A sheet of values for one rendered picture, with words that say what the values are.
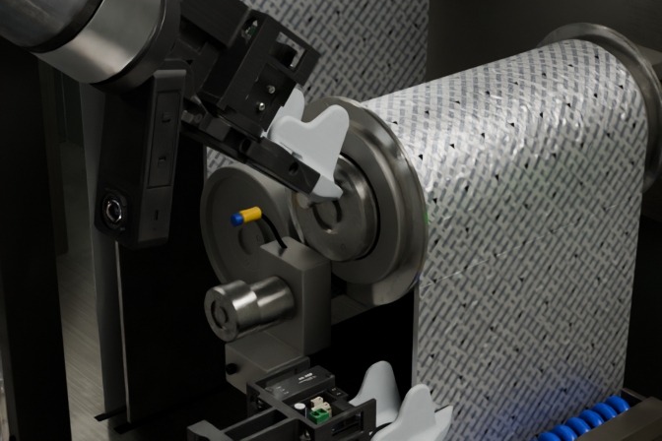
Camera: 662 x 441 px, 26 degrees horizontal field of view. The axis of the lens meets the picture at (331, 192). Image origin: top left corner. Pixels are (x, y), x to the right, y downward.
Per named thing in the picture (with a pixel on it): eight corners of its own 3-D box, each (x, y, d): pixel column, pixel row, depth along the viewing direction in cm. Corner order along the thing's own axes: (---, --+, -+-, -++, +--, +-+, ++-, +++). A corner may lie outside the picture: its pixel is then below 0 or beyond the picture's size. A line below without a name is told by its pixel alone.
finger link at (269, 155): (336, 180, 88) (240, 120, 82) (323, 202, 88) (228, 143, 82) (290, 159, 92) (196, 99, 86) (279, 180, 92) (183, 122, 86)
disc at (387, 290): (285, 264, 106) (279, 74, 100) (290, 261, 107) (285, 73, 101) (423, 337, 96) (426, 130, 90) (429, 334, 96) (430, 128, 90)
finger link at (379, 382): (445, 347, 101) (348, 396, 95) (442, 419, 103) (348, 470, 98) (415, 331, 103) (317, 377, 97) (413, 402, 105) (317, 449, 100)
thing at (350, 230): (282, 215, 101) (306, 135, 96) (304, 207, 102) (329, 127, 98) (347, 284, 98) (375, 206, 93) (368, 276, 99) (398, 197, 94)
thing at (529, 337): (408, 510, 104) (414, 285, 96) (616, 397, 118) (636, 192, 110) (412, 514, 104) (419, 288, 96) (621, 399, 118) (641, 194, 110)
